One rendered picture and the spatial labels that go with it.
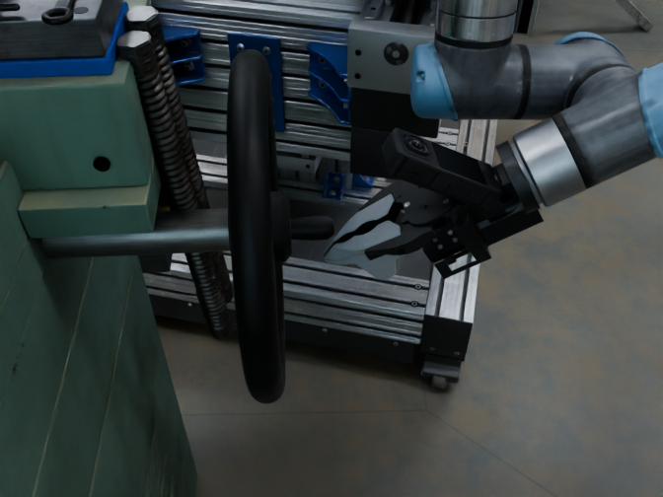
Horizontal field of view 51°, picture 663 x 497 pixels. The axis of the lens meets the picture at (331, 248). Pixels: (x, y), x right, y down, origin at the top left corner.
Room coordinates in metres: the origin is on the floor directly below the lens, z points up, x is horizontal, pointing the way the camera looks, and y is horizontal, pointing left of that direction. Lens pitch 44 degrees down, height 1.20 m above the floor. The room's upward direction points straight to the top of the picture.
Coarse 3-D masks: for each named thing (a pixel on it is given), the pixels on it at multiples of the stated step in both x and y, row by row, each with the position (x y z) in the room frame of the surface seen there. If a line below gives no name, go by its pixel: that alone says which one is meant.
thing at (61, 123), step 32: (128, 0) 0.54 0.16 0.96; (128, 32) 0.48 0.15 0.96; (128, 64) 0.44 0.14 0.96; (0, 96) 0.40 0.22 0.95; (32, 96) 0.41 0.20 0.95; (64, 96) 0.41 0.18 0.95; (96, 96) 0.41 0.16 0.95; (128, 96) 0.41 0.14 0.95; (0, 128) 0.40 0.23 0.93; (32, 128) 0.41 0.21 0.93; (64, 128) 0.41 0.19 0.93; (96, 128) 0.41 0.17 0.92; (128, 128) 0.41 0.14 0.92; (0, 160) 0.40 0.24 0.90; (32, 160) 0.41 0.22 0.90; (64, 160) 0.41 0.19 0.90; (96, 160) 0.41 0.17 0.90; (128, 160) 0.41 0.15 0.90
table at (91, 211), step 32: (0, 192) 0.37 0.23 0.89; (32, 192) 0.40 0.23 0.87; (64, 192) 0.40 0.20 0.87; (96, 192) 0.40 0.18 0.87; (128, 192) 0.40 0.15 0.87; (0, 224) 0.36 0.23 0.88; (32, 224) 0.38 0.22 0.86; (64, 224) 0.39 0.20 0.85; (96, 224) 0.39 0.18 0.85; (128, 224) 0.39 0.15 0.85; (0, 256) 0.34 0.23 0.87; (0, 288) 0.32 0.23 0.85
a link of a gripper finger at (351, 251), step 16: (384, 224) 0.50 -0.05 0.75; (352, 240) 0.50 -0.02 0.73; (368, 240) 0.49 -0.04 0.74; (384, 240) 0.48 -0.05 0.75; (336, 256) 0.49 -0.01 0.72; (352, 256) 0.48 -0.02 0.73; (384, 256) 0.49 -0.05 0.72; (400, 256) 0.49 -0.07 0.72; (368, 272) 0.49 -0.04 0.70; (384, 272) 0.49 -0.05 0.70
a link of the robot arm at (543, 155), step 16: (528, 128) 0.54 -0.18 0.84; (544, 128) 0.52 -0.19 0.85; (512, 144) 0.53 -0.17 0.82; (528, 144) 0.51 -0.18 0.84; (544, 144) 0.51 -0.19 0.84; (560, 144) 0.50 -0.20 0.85; (528, 160) 0.50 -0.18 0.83; (544, 160) 0.49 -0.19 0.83; (560, 160) 0.49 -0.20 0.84; (528, 176) 0.49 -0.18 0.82; (544, 176) 0.49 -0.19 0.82; (560, 176) 0.48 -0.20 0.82; (576, 176) 0.48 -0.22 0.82; (544, 192) 0.48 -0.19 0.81; (560, 192) 0.48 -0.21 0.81; (576, 192) 0.49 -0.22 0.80
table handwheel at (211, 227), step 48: (240, 96) 0.41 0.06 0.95; (240, 144) 0.37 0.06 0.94; (240, 192) 0.34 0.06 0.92; (48, 240) 0.40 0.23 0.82; (96, 240) 0.41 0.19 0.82; (144, 240) 0.41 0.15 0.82; (192, 240) 0.41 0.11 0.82; (240, 240) 0.32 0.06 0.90; (288, 240) 0.41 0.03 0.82; (240, 288) 0.30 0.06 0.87; (240, 336) 0.29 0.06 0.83
